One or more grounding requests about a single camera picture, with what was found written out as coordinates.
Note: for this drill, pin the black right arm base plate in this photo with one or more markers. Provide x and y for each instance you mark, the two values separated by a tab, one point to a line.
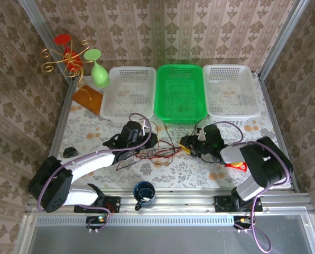
221	203

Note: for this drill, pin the aluminium frame post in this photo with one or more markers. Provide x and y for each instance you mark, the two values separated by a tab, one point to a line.
288	26
38	23

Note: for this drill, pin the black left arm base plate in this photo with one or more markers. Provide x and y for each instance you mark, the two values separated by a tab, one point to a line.
112	203

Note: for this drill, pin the small black lump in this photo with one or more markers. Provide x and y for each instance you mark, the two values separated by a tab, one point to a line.
70	152

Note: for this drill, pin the green plastic basket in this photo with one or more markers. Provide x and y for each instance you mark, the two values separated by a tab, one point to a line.
180	92

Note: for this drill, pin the white plastic basket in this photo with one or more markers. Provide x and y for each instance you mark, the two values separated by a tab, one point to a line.
231	90
128	90

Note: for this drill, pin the grey metal panel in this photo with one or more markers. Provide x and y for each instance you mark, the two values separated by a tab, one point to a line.
160	240

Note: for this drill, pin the red snack packet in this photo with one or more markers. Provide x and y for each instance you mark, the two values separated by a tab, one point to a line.
236	166

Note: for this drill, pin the red plastic wine glass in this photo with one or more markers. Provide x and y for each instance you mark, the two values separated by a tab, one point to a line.
62	39

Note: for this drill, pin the aluminium table side rail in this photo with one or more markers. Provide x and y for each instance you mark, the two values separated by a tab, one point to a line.
273	113
63	116

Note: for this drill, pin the green plastic wine glass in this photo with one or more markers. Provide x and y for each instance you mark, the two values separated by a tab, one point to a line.
100	76

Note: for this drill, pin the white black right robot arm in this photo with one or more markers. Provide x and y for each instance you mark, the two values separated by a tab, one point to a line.
268	169

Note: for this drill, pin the dark blue mug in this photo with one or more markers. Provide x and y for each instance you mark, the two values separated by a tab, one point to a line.
144	193

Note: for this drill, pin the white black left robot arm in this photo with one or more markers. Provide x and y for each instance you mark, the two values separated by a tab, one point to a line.
94	162

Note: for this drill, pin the aluminium mounting rail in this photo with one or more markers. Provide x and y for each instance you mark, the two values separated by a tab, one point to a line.
186	201

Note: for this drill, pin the small black circuit board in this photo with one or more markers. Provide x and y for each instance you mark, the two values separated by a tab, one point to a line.
242	221
96	219

